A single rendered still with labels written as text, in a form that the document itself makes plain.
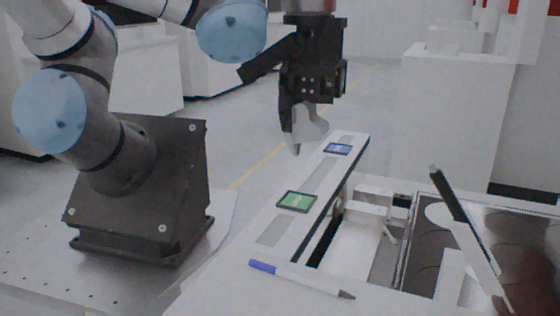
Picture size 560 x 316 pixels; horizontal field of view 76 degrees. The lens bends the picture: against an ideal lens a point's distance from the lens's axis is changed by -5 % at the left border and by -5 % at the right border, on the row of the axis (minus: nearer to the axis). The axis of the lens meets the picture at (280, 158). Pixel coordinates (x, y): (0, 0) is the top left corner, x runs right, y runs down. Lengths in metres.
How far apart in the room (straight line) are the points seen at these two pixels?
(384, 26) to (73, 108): 8.17
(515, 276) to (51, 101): 0.74
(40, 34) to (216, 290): 0.46
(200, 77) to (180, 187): 4.38
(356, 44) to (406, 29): 1.09
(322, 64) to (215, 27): 0.18
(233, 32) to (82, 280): 0.54
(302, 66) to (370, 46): 8.16
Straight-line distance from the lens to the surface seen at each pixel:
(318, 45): 0.53
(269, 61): 0.56
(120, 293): 0.72
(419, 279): 0.61
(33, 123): 0.65
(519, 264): 0.71
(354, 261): 0.65
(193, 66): 5.10
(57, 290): 0.78
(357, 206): 0.75
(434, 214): 0.78
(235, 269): 0.50
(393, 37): 8.58
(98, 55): 0.71
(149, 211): 0.74
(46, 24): 0.67
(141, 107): 4.08
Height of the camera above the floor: 1.28
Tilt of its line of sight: 23 degrees down
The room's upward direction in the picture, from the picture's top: straight up
